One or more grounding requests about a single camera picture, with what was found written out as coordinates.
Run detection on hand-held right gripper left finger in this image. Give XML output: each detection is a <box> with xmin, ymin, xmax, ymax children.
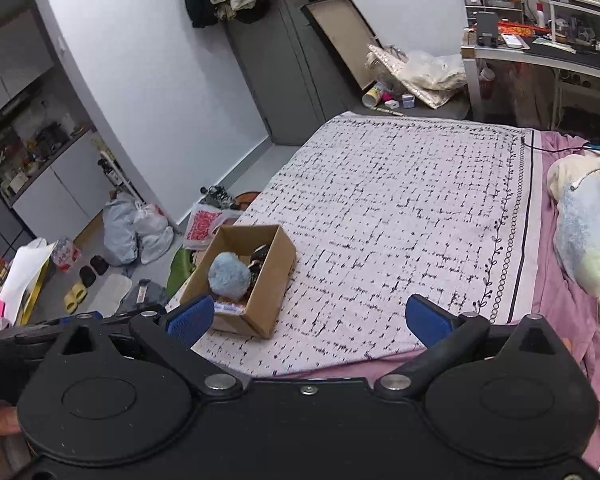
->
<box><xmin>45</xmin><ymin>294</ymin><xmax>243</xmax><ymax>400</ymax></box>

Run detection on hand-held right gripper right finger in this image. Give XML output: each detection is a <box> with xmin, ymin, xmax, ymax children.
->
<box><xmin>374</xmin><ymin>294</ymin><xmax>578</xmax><ymax>398</ymax></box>

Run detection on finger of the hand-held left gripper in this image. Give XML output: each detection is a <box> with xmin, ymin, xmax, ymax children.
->
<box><xmin>0</xmin><ymin>304</ymin><xmax>167</xmax><ymax>346</ymax></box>

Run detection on light blue plush ball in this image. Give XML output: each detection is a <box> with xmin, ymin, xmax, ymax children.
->
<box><xmin>208</xmin><ymin>251</ymin><xmax>251</xmax><ymax>303</ymax></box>

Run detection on brown cardboard box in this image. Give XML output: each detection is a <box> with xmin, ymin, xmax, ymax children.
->
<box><xmin>180</xmin><ymin>225</ymin><xmax>297</xmax><ymax>340</ymax></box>

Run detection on black sequined item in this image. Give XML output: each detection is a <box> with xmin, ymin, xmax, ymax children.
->
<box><xmin>249</xmin><ymin>243</ymin><xmax>272</xmax><ymax>277</ymax></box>

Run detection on green leaf-shaped rug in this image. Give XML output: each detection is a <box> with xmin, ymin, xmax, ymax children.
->
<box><xmin>165</xmin><ymin>247</ymin><xmax>202</xmax><ymax>302</ymax></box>

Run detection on pair of yellow slippers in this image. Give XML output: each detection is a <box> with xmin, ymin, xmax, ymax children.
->
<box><xmin>63</xmin><ymin>282</ymin><xmax>89</xmax><ymax>314</ymax></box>

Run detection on white paper bag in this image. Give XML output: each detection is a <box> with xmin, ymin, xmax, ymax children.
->
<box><xmin>0</xmin><ymin>239</ymin><xmax>57</xmax><ymax>323</ymax></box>

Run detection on small white plastic bag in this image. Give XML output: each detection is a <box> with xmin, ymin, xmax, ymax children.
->
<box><xmin>140</xmin><ymin>227</ymin><xmax>175</xmax><ymax>264</ymax></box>
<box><xmin>132</xmin><ymin>202</ymin><xmax>169</xmax><ymax>234</ymax></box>

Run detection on white insole mat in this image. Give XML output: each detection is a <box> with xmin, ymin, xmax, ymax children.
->
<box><xmin>87</xmin><ymin>273</ymin><xmax>134</xmax><ymax>319</ymax></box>

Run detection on red snack packet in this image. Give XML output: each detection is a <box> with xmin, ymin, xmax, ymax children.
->
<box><xmin>52</xmin><ymin>238</ymin><xmax>82</xmax><ymax>272</ymax></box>

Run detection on pair of black slippers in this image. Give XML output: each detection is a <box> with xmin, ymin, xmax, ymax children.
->
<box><xmin>78</xmin><ymin>255</ymin><xmax>110</xmax><ymax>287</ymax></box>

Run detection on red and white plastic bag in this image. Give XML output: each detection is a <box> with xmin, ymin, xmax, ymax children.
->
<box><xmin>182</xmin><ymin>202</ymin><xmax>242</xmax><ymax>252</ymax></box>

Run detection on large grey-white plastic bag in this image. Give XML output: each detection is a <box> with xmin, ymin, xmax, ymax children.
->
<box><xmin>102</xmin><ymin>194</ymin><xmax>142</xmax><ymax>267</ymax></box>

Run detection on white black-patterned bedsheet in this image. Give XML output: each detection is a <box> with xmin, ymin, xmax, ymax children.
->
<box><xmin>192</xmin><ymin>111</ymin><xmax>536</xmax><ymax>378</ymax></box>

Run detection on grey sneakers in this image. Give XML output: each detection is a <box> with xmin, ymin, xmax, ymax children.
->
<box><xmin>199</xmin><ymin>185</ymin><xmax>239</xmax><ymax>212</ymax></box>

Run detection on pink bed sheet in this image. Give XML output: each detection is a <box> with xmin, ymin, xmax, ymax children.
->
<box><xmin>275</xmin><ymin>130</ymin><xmax>600</xmax><ymax>471</ymax></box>

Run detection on white cabinet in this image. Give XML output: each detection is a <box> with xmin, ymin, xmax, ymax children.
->
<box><xmin>0</xmin><ymin>60</ymin><xmax>108</xmax><ymax>263</ymax></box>

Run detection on pastel fluffy blanket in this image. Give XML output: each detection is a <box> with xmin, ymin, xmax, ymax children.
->
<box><xmin>546</xmin><ymin>154</ymin><xmax>600</xmax><ymax>337</ymax></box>

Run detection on printed paper cup tube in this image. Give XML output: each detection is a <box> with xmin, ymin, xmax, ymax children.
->
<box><xmin>362</xmin><ymin>82</ymin><xmax>387</xmax><ymax>109</ymax></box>

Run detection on dark grey door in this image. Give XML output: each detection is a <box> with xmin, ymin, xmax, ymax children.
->
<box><xmin>222</xmin><ymin>0</ymin><xmax>348</xmax><ymax>147</ymax></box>

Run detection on white desk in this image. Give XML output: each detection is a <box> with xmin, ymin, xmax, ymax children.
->
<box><xmin>460</xmin><ymin>34</ymin><xmax>600</xmax><ymax>128</ymax></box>

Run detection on black-framed brown board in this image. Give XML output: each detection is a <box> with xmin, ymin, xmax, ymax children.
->
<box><xmin>300</xmin><ymin>0</ymin><xmax>382</xmax><ymax>92</ymax></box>

